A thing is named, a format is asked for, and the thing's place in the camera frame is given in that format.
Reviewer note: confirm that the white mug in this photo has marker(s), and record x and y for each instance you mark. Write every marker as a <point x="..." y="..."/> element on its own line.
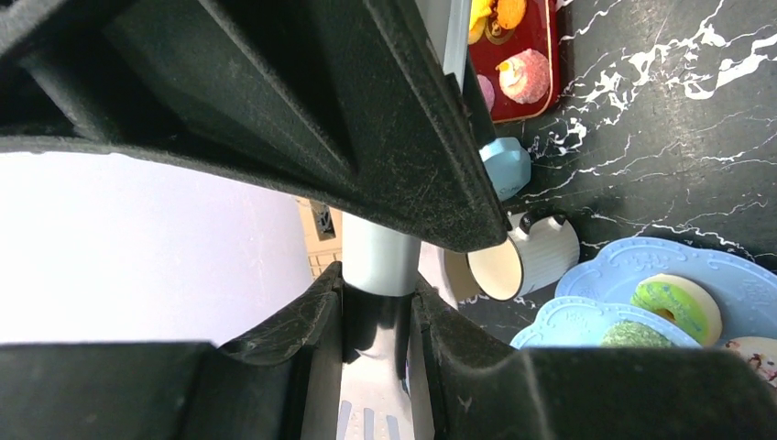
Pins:
<point x="538" y="251"/>

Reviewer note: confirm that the blue three-tier cake stand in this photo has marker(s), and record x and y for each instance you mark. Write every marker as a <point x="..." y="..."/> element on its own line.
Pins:
<point x="593" y="296"/>

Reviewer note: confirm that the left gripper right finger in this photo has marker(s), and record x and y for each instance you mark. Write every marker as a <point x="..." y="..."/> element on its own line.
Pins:
<point x="212" y="86"/>

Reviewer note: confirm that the pink cupcake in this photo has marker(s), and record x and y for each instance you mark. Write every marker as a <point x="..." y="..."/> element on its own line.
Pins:
<point x="488" y="91"/>

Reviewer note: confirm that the tan plastic toolbox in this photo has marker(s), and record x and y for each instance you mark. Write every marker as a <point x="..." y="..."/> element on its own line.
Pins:
<point x="322" y="227"/>

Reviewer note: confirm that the orange pastry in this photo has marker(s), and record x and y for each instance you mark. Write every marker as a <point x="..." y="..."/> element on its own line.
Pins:
<point x="480" y="11"/>

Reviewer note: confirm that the green kiwi tart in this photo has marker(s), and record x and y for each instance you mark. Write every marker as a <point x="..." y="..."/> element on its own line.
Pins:
<point x="633" y="334"/>

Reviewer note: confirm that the light blue mug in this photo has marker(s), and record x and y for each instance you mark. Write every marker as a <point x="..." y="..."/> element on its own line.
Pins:
<point x="508" y="166"/>

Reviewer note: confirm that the green frosted donut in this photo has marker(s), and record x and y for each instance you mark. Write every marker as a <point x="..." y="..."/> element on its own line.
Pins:
<point x="682" y="302"/>

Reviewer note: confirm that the red serving tray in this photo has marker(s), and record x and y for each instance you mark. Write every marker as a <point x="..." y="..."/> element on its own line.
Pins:
<point x="513" y="47"/>

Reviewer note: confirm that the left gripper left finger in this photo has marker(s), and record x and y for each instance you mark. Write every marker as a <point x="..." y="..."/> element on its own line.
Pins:
<point x="260" y="384"/>

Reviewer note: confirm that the small orange round cookie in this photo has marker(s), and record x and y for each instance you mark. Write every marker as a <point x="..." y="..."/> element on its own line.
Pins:
<point x="510" y="12"/>

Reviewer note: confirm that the pink round pastry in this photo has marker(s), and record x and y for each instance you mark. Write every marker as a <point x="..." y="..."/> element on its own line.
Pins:
<point x="524" y="78"/>

